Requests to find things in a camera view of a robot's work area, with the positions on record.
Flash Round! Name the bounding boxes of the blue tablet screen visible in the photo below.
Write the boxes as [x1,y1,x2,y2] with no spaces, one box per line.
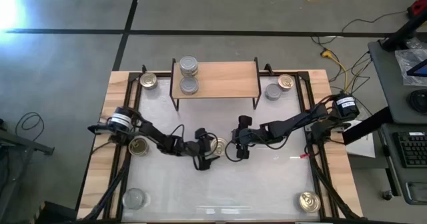
[406,59,427,78]

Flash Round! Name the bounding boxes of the black keyboard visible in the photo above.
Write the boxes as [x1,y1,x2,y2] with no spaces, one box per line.
[392,131,427,169]

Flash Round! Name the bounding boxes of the black flat bar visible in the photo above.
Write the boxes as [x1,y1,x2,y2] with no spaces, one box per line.
[342,105,394,147]

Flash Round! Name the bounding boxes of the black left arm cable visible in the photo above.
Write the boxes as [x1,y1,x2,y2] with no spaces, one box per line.
[168,123,186,141]

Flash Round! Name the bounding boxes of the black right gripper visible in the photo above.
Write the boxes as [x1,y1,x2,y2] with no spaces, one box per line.
[235,115,270,161]

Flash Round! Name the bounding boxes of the black metal table frame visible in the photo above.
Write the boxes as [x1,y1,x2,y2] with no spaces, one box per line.
[79,70,363,224]

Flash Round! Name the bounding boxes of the black round disc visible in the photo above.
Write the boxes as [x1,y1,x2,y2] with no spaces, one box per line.
[408,89,427,115]

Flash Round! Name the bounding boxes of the black floor cable loop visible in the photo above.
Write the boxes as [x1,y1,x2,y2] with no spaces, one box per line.
[15,111,45,141]

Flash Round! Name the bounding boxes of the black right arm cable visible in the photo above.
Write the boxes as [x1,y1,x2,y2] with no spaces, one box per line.
[224,139,290,163]

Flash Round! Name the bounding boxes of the yellow extension cord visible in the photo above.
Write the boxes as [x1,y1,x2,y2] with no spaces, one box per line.
[320,49,371,103]

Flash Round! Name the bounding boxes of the dark metal stand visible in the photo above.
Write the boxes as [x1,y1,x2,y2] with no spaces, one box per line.
[380,12,427,53]

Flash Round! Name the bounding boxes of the black floor box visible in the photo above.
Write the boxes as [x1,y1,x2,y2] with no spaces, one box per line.
[35,200,78,224]

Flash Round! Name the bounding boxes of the clear round glass dome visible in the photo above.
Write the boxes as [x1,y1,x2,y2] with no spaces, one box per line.
[121,187,148,211]

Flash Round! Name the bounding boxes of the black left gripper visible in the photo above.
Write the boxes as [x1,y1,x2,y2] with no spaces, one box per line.
[176,127,220,171]

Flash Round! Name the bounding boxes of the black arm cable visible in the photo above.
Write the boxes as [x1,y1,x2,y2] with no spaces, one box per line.
[224,139,290,163]
[168,123,186,141]

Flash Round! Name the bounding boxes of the clear plastic bag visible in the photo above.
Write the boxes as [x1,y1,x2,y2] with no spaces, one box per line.
[394,47,427,87]

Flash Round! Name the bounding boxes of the long black floor cable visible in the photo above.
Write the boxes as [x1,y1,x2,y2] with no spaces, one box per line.
[340,9,410,34]

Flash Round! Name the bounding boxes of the wooden shelf black frame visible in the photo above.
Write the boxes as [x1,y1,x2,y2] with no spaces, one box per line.
[169,56,262,112]

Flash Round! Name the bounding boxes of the grey desk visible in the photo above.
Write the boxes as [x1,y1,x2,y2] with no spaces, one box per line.
[368,33,427,205]

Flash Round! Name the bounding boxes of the grey tray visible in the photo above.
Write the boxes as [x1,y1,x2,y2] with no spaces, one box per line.
[405,180,427,205]

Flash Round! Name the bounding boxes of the white paper sheet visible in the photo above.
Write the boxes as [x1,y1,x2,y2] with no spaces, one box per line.
[336,115,376,159]

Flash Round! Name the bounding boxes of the grey metal rack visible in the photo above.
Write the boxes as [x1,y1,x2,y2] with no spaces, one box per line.
[0,119,56,224]

